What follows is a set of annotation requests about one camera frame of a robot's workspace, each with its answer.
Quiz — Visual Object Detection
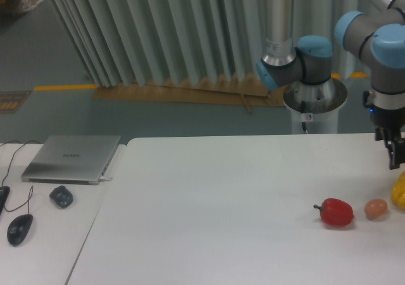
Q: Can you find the black keyboard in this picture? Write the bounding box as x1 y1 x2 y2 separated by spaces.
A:
0 186 10 214

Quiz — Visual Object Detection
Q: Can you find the grey folding partition screen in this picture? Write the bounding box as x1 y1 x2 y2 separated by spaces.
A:
40 0 405 88

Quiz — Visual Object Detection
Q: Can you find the brown egg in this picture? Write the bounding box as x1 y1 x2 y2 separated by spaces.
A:
364 199 388 220

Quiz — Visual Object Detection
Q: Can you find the black computer mouse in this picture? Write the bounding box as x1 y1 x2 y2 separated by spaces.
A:
6 213 34 246

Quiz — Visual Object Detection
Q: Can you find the black base cable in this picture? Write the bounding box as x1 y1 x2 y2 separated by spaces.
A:
299 101 309 136

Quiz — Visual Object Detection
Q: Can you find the black earbuds case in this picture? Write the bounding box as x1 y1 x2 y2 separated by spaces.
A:
49 186 74 209

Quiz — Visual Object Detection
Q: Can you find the silver laptop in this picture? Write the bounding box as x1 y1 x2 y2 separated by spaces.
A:
21 135 120 184

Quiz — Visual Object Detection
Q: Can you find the black mouse cable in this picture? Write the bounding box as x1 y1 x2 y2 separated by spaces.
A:
0 140 42 216

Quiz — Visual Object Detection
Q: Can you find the yellow bell pepper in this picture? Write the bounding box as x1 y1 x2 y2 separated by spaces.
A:
390 172 405 211

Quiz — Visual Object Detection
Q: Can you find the red bell pepper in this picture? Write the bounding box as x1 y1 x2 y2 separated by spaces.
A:
313 198 354 227

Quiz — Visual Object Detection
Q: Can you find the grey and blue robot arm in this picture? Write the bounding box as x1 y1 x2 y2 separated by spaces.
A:
256 0 404 169

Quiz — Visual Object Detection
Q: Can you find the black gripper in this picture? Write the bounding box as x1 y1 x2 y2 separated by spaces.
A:
362 90 404 170

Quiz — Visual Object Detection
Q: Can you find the brown cardboard sheet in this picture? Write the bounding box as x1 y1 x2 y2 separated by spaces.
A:
93 74 285 113

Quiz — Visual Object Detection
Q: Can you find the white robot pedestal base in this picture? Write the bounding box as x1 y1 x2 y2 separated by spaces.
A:
283 78 347 134

